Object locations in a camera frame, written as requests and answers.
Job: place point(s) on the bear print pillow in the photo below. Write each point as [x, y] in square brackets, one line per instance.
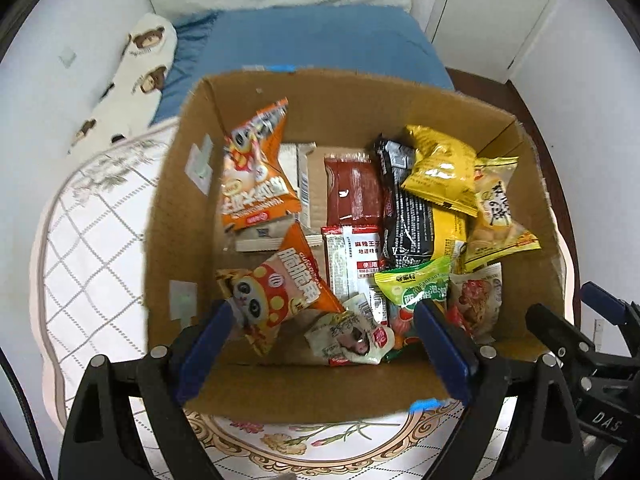
[135, 75]

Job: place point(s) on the black snack packet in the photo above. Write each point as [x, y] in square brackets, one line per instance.
[407, 210]

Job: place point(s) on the silver white snack packet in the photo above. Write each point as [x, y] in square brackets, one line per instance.
[290, 160]

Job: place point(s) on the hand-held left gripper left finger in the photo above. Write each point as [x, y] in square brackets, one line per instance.
[205, 350]

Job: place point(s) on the brown cardboard box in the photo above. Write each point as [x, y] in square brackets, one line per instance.
[320, 390]

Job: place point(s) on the red and white snack packet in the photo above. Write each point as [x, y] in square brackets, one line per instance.
[350, 260]

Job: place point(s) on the green snack packet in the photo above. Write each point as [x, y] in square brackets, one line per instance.
[410, 285]

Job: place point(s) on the blue pillow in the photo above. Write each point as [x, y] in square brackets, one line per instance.
[325, 40]

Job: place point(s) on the white crumpled snack packet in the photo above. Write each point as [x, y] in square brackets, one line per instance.
[345, 342]

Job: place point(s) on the orange panda snack packet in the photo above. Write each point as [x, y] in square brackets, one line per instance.
[260, 185]
[280, 290]

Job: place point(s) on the white door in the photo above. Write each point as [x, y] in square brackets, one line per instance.
[480, 10]

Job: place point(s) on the yellow clear-window snack packet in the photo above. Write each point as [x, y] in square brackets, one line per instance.
[492, 215]

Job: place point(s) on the beige snack packet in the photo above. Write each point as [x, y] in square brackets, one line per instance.
[260, 240]

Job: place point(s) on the red orange snack packet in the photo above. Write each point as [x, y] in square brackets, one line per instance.
[402, 327]

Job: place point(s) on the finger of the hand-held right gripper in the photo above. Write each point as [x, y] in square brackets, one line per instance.
[555, 327]
[605, 300]

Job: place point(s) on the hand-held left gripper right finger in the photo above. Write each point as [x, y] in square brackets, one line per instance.
[442, 350]

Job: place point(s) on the white food-picture snack packet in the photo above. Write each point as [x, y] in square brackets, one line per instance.
[475, 300]

